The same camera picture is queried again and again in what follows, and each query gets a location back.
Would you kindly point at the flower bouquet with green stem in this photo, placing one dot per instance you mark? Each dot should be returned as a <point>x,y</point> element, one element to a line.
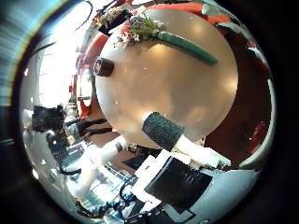
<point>187,46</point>

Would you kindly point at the dark brown vase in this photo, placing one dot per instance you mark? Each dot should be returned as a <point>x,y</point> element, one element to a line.
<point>103,67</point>

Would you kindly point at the seated person in dark trousers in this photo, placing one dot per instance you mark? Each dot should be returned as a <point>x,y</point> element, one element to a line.
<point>93,123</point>

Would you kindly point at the black tray with flowers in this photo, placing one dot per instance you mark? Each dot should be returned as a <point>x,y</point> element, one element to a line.
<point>120,21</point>

